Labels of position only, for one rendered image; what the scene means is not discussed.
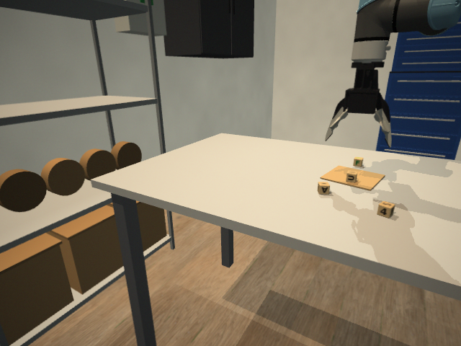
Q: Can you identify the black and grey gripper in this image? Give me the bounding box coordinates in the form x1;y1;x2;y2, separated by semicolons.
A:
325;62;392;148

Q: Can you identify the orange mat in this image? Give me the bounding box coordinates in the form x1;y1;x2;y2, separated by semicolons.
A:
320;166;385;191

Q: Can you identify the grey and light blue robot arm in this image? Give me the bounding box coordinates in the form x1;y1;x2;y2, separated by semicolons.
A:
352;0;461;63

